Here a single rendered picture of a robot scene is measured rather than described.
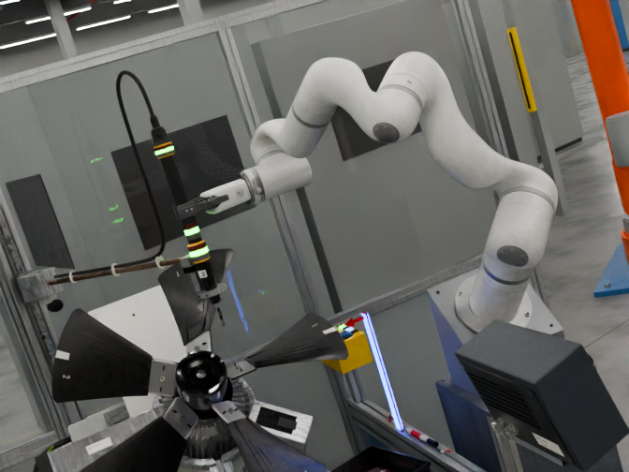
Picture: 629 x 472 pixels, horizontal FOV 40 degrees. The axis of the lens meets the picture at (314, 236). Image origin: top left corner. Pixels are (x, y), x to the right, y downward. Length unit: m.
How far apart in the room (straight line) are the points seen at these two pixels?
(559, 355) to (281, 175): 0.86
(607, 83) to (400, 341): 3.07
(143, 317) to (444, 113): 1.07
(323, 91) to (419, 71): 0.20
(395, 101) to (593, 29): 4.02
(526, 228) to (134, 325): 1.12
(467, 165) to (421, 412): 1.51
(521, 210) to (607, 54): 3.86
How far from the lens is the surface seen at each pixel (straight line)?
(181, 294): 2.21
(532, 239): 1.82
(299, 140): 1.89
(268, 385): 2.88
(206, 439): 2.14
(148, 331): 2.39
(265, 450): 1.99
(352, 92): 1.71
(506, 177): 1.86
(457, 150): 1.76
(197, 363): 2.03
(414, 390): 3.09
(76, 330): 2.12
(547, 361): 1.46
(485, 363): 1.55
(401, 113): 1.66
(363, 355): 2.43
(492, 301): 2.08
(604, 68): 5.67
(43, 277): 2.45
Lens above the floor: 1.79
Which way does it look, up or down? 10 degrees down
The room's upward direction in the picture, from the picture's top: 17 degrees counter-clockwise
